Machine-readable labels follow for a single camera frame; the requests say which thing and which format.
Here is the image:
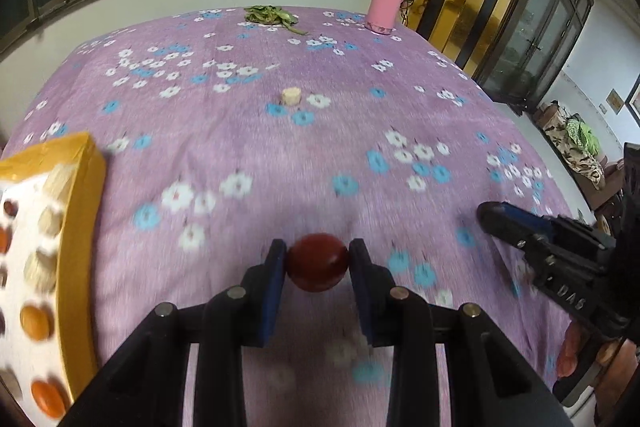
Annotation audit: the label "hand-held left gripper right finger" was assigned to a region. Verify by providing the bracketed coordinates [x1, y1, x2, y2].
[348, 238, 573, 427]

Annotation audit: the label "purple floral tablecloth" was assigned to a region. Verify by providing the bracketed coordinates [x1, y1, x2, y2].
[0, 4, 596, 427]

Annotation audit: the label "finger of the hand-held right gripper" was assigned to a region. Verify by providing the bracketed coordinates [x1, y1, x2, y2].
[500, 202, 566, 238]
[476, 202, 553, 278]

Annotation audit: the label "white foam box yellow tape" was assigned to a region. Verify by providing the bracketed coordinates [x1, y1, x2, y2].
[0, 132, 108, 427]

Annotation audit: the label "small orange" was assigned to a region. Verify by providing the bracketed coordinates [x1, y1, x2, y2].
[20, 304, 52, 339]

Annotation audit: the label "green leaves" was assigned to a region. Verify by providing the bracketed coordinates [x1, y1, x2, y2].
[243, 5, 307, 35]

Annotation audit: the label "framed wall picture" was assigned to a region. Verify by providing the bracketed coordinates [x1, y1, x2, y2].
[627, 74, 640, 128]

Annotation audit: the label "large orange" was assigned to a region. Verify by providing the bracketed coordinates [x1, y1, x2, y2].
[31, 379, 68, 419]

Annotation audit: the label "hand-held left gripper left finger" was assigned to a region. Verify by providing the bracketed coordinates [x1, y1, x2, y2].
[59, 238, 288, 427]

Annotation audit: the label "person's right hand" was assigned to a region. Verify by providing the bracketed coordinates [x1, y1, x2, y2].
[557, 322, 628, 380]

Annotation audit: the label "green cloth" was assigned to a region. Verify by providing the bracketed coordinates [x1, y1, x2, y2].
[565, 116, 601, 155]

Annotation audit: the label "glass door cabinet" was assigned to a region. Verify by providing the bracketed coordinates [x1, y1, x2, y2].
[475, 0, 596, 110]

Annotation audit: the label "floral covered sofa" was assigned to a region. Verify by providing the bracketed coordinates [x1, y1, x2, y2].
[537, 101, 626, 208]

